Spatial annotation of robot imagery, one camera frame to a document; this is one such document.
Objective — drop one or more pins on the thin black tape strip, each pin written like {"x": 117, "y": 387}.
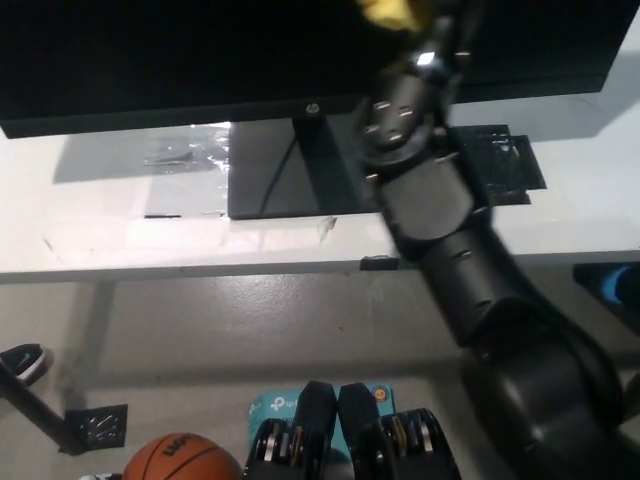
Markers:
{"x": 162, "y": 216}

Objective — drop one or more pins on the teal tp-link box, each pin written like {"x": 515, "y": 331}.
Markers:
{"x": 275, "y": 405}

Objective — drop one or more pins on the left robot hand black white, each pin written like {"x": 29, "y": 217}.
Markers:
{"x": 100, "y": 477}

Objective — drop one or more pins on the clear plastic film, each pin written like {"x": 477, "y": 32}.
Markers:
{"x": 210, "y": 145}

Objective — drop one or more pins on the black HP monitor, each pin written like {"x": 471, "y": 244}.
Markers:
{"x": 150, "y": 60}

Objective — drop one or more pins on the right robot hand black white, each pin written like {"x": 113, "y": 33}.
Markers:
{"x": 452, "y": 27}

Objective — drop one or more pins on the black sneaker white sole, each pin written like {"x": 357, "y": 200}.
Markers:
{"x": 25, "y": 357}

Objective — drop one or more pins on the black mesh tray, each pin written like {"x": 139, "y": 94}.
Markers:
{"x": 510, "y": 165}

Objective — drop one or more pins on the yellow microfiber cloth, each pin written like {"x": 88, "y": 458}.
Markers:
{"x": 385, "y": 12}

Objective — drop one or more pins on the short black tape piece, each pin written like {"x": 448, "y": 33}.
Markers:
{"x": 377, "y": 263}

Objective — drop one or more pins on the black metal pole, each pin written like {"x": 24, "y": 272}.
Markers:
{"x": 35, "y": 405}

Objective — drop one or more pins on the orange basketball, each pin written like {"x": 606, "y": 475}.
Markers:
{"x": 180, "y": 460}

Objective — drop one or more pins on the black object with blue part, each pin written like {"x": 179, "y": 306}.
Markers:
{"x": 590, "y": 280}

